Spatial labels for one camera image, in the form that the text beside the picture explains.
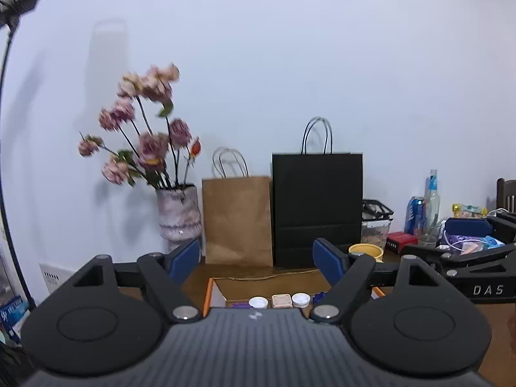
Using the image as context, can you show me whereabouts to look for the dried pink roses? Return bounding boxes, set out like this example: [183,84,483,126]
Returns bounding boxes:
[78,64,202,190]

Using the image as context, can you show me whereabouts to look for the blue drink can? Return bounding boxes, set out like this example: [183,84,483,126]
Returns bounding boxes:
[406,197,426,234]

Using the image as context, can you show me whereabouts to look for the purple bowl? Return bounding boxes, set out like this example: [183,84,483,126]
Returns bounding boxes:
[443,232,490,251]

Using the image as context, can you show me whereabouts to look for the pink ceramic vase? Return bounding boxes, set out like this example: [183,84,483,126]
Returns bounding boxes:
[156,184,203,253]

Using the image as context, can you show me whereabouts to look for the small red box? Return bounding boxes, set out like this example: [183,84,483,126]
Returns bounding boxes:
[386,232,418,254]

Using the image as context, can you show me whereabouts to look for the dark wooden chair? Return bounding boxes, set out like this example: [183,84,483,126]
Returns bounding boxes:
[496,177,516,214]

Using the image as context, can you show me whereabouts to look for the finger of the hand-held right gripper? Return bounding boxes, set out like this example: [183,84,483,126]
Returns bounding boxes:
[403,244,516,277]
[444,213,516,243]

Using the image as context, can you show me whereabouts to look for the clear glass bottle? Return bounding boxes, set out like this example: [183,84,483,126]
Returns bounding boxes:
[423,169,443,246]

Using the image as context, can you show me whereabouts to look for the yellow snack packet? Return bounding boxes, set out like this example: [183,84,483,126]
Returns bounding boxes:
[451,203,488,218]

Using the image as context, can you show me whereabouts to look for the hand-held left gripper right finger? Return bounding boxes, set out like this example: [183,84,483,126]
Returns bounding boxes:
[310,238,458,323]

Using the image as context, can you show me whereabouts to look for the yellow bowl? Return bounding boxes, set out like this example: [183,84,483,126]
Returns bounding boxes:
[349,244,383,263]

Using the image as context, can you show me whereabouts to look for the red cardboard box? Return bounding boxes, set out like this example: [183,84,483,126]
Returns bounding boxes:
[203,277,385,319]

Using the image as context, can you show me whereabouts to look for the brown paper bag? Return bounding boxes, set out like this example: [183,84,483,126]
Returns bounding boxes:
[202,148,275,267]

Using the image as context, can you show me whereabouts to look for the clear container with black lid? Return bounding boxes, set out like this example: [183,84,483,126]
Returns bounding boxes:
[361,199,393,251]

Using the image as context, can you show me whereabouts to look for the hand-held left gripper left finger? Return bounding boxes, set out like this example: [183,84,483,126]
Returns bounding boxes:
[73,239,201,323]

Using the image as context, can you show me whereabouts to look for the black paper bag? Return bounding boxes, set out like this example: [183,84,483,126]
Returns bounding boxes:
[272,117,363,269]

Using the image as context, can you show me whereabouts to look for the blue plastic packet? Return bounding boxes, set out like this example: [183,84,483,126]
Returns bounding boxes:
[0,296,30,341]

